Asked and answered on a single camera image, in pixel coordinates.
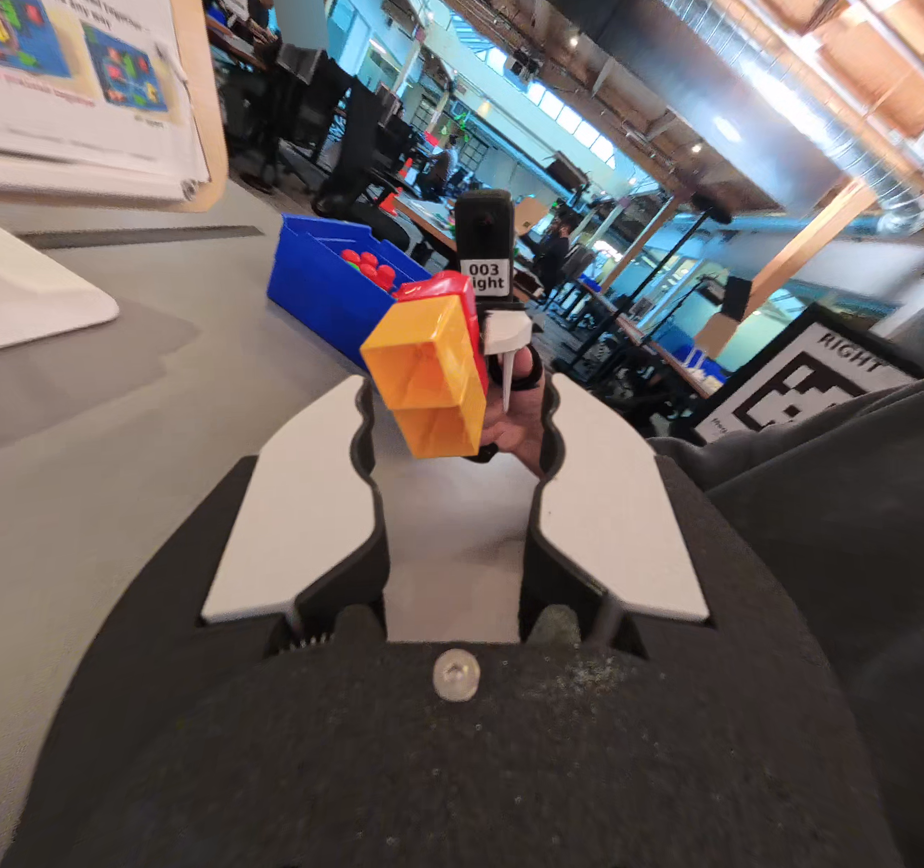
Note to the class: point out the wooden edged table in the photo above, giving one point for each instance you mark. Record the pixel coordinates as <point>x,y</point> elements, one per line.
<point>422,211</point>

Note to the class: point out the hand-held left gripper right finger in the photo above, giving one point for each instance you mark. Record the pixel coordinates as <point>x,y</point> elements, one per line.
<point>613,521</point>

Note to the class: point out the red two-stud toy block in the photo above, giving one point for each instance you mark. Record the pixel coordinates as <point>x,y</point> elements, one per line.
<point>440,287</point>
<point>386,277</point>
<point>369,272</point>
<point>351,256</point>

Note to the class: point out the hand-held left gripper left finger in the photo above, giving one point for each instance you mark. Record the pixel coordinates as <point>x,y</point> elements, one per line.
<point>296,521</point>

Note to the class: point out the person's right forearm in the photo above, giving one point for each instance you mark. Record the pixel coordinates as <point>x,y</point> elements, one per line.
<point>794,442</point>

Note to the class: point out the black tripod stand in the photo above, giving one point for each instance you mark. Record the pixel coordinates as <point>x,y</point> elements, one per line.
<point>711,209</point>

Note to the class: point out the black office chair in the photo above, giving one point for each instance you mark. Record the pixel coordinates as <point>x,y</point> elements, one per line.
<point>361,146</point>

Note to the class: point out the person's grey sweatshirt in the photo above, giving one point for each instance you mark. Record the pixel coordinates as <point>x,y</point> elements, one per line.
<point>830,593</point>

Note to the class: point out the person's right hand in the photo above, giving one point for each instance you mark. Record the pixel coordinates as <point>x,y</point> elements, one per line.
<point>520,435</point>

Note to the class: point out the black white marker sign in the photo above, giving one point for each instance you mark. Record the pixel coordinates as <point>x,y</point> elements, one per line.
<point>794,391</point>

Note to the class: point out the grey desk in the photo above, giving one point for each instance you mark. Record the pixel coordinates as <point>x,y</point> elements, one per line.
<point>180,391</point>

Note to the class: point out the blue plastic bin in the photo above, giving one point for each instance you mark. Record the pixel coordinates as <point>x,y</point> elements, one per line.
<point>310,305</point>

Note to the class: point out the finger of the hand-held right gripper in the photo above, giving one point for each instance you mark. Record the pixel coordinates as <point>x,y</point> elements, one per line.
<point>505,333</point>

